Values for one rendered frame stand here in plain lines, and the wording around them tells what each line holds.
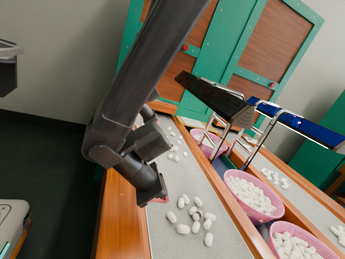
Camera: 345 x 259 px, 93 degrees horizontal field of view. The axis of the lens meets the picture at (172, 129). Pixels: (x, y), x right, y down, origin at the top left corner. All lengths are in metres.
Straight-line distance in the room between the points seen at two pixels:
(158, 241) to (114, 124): 0.33
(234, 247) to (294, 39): 1.51
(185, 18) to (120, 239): 0.43
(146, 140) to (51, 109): 1.97
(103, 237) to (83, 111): 1.82
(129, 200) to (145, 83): 0.35
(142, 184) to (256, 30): 1.32
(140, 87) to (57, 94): 1.93
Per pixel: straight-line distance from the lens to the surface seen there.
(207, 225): 0.57
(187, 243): 0.53
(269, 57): 1.59
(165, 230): 0.52
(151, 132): 0.31
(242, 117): 0.51
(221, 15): 1.30
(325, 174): 3.28
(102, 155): 0.30
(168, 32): 0.25
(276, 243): 0.73
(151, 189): 0.39
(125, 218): 0.48
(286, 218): 0.93
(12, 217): 1.12
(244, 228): 0.64
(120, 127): 0.27
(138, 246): 0.45
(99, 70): 1.99
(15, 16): 2.15
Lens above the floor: 1.15
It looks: 22 degrees down
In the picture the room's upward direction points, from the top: 21 degrees clockwise
